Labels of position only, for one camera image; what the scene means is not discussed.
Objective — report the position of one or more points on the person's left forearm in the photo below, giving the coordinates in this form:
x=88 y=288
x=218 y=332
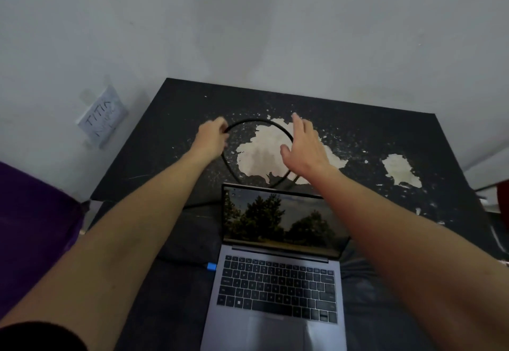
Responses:
x=111 y=251

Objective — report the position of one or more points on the purple fabric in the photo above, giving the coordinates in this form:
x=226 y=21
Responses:
x=32 y=223

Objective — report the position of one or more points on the person's right forearm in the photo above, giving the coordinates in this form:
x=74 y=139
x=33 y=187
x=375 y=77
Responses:
x=417 y=251

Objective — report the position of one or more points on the person's right hand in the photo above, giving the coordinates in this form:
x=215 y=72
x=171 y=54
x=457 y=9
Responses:
x=306 y=152

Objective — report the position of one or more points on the grey laptop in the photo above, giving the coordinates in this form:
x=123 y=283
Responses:
x=278 y=295

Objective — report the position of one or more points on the black sleeve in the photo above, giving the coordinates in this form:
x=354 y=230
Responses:
x=39 y=339

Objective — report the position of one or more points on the paper note on wall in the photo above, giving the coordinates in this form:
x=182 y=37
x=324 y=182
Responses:
x=102 y=116

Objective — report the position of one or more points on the red chair with metal frame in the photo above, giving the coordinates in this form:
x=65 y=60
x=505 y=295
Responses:
x=504 y=199

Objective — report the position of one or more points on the person's left hand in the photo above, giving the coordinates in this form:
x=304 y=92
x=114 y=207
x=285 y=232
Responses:
x=210 y=140

